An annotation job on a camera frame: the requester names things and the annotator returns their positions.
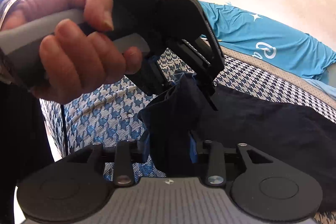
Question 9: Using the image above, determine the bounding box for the blue houndstooth mattress cover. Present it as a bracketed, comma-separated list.
[39, 40, 336, 224]

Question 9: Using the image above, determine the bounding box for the blue airplane print sheet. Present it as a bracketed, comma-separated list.
[201, 2, 335, 98]

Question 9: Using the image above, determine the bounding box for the black t-shirt red print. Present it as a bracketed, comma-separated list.
[138, 74, 335, 210]

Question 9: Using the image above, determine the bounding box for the person's left hand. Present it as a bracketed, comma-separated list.
[1, 0, 142, 104]

